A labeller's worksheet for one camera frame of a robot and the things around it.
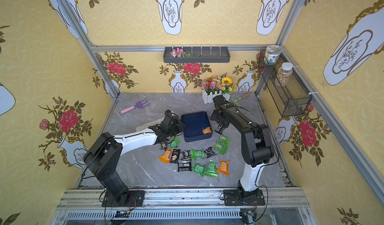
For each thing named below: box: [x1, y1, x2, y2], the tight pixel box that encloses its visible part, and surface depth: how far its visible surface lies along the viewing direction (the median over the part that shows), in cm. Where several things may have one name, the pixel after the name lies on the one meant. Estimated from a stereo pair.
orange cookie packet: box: [158, 148, 174, 164], surface depth 89 cm
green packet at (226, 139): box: [219, 135, 232, 145], surface depth 96 cm
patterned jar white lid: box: [264, 44, 282, 66], surface depth 87 cm
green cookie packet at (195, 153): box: [190, 148, 206, 161], surface depth 89 cm
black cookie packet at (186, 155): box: [180, 150, 191, 161], surface depth 89 cm
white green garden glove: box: [136, 116, 165, 132], surface depth 105 cm
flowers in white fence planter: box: [199, 73, 234, 104], surface depth 106 cm
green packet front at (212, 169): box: [205, 161, 218, 178], surface depth 83 cm
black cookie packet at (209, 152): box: [204, 146, 217, 158], surface depth 90 cm
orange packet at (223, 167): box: [217, 159, 230, 177], surface depth 84 cm
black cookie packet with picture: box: [170, 149, 181, 164], surface depth 89 cm
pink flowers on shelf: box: [170, 47, 192, 58], surface depth 89 cm
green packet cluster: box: [214, 138, 231, 155], surface depth 94 cm
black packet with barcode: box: [177, 161, 192, 172], surface depth 85 cm
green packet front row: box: [191, 161, 206, 177], surface depth 84 cm
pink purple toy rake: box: [120, 97, 151, 114], surface depth 116 cm
